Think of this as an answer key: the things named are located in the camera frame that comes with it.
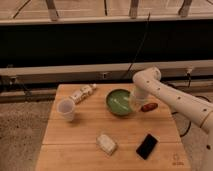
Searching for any brown oblong object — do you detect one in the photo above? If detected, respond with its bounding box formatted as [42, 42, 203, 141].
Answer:
[141, 103, 158, 112]

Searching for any black hanging cable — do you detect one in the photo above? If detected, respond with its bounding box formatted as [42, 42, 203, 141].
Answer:
[119, 12, 152, 81]

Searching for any green ceramic bowl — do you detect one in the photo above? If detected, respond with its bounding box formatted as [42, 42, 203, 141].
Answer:
[105, 89, 132, 117]

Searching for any black floor cable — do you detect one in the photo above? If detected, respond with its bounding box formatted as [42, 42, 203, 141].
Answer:
[165, 81, 211, 138]

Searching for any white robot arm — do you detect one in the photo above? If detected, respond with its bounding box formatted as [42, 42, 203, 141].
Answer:
[130, 67, 213, 171]

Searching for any white labelled bottle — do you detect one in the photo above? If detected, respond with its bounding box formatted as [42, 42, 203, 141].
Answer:
[70, 84, 97, 104]

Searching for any wooden table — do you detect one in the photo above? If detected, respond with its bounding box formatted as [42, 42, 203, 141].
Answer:
[36, 84, 191, 171]

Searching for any black smartphone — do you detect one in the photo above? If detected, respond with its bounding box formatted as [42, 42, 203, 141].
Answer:
[136, 134, 158, 160]

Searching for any clear plastic cup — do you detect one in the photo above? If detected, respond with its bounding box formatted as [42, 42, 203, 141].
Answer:
[56, 98, 76, 121]

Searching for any white wrapped block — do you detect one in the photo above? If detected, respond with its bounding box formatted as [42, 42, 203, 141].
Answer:
[96, 134, 118, 155]

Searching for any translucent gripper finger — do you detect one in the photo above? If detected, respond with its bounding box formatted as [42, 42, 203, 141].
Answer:
[129, 100, 142, 113]

